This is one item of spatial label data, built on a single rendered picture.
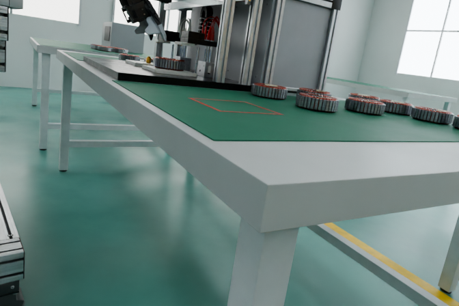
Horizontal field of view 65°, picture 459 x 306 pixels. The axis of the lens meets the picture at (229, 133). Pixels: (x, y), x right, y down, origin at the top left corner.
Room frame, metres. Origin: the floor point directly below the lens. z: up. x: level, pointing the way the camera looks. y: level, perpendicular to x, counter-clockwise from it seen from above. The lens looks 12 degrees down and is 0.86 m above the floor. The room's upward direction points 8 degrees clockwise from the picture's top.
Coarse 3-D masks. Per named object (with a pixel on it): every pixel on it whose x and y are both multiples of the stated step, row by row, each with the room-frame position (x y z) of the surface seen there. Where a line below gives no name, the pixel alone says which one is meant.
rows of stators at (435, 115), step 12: (348, 96) 1.33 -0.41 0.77; (360, 96) 1.28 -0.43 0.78; (372, 96) 1.34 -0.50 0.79; (396, 108) 1.16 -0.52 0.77; (408, 108) 1.16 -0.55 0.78; (420, 108) 1.09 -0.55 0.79; (432, 108) 1.14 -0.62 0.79; (432, 120) 1.05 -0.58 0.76; (444, 120) 1.05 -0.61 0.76; (456, 120) 1.00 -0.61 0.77
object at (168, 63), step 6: (156, 60) 1.25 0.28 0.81; (162, 60) 1.24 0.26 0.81; (168, 60) 1.24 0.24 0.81; (174, 60) 1.24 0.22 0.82; (180, 60) 1.26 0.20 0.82; (156, 66) 1.25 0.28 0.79; (162, 66) 1.23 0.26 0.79; (168, 66) 1.23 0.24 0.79; (174, 66) 1.24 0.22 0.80; (180, 66) 1.26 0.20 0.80
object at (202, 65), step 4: (200, 64) 1.35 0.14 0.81; (204, 64) 1.32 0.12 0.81; (208, 64) 1.33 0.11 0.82; (212, 64) 1.33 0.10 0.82; (200, 68) 1.35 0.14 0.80; (204, 68) 1.32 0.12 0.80; (212, 68) 1.34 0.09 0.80; (200, 72) 1.35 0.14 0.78; (204, 72) 1.32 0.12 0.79; (212, 72) 1.34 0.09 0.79; (204, 76) 1.32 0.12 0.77; (208, 76) 1.33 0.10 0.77; (212, 76) 1.34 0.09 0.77
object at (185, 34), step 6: (186, 36) 1.30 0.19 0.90; (192, 36) 1.29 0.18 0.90; (198, 36) 1.30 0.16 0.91; (204, 36) 1.32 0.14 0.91; (180, 42) 1.28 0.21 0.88; (186, 42) 1.29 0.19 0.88; (192, 42) 1.29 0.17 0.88; (198, 42) 1.30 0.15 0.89; (204, 42) 1.31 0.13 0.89; (210, 42) 1.33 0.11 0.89; (216, 42) 1.34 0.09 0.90; (210, 48) 1.34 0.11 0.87; (204, 54) 1.38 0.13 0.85; (210, 54) 1.34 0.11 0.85; (204, 60) 1.38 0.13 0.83; (210, 60) 1.34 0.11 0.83
